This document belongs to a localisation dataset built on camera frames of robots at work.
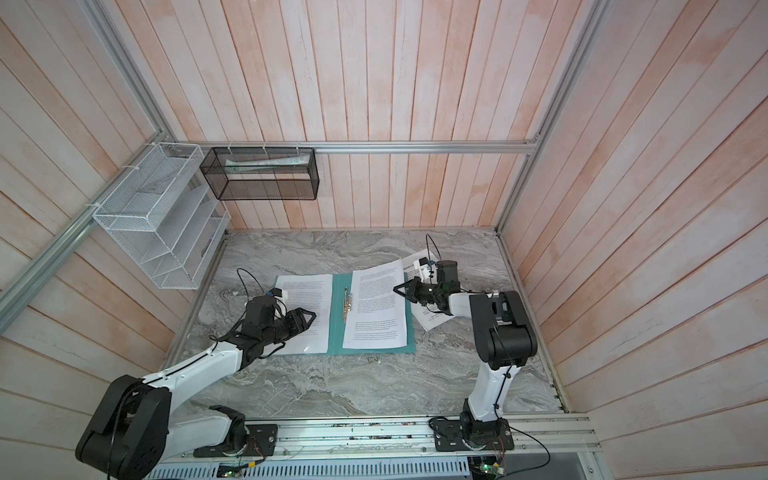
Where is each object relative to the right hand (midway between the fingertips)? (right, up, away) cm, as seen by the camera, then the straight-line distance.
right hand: (395, 288), depth 95 cm
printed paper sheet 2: (+11, -10, +1) cm, 15 cm away
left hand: (-26, -10, -7) cm, 28 cm away
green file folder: (-19, -12, -1) cm, 22 cm away
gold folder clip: (-16, -5, +2) cm, 17 cm away
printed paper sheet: (-29, -2, +7) cm, 30 cm away
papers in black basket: (-41, +39, -5) cm, 57 cm away
